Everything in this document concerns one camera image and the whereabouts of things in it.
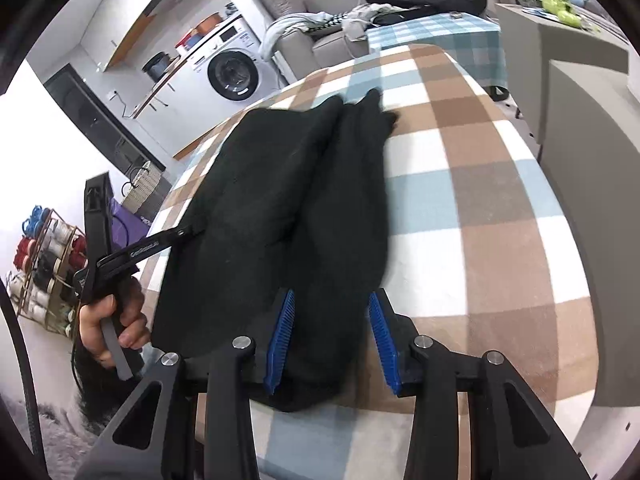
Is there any white front-load washing machine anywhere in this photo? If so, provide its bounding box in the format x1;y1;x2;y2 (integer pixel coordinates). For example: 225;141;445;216
186;15;285;106

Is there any white kitchen cabinet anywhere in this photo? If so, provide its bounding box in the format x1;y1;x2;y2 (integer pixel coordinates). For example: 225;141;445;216
102;44;212;162

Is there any purple plastic bag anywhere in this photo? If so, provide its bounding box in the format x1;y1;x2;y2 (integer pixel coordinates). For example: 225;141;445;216
111;200;150;248

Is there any black knit sweater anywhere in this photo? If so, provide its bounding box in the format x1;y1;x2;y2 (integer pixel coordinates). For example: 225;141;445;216
152;89;397;412

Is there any neon green small garment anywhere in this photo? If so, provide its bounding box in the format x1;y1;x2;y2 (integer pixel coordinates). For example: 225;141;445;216
541;0;582;28

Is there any black cable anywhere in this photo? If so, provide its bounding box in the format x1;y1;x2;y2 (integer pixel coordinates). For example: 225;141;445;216
0;278;49;466

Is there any grey storage box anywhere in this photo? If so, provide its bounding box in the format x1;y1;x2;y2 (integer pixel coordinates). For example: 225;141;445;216
496;4;639;408

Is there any checkered plaid bed cover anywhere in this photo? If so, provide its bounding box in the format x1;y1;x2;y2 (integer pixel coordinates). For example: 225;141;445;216
151;44;599;479

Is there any white clothes pile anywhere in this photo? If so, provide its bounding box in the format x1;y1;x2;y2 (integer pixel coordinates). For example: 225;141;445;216
259;3;400;60

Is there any dark cooking pot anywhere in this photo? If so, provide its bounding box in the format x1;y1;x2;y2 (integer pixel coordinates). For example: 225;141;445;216
142;51;171;82

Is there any grey sofa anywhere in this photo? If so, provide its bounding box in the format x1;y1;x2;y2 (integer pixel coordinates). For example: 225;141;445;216
262;0;369;79

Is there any person's left hand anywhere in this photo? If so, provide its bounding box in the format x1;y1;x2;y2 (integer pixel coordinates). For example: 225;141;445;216
78;276;152;369

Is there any teal checkered cloth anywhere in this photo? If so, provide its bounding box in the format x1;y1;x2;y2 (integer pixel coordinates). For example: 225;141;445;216
367;13;508;94

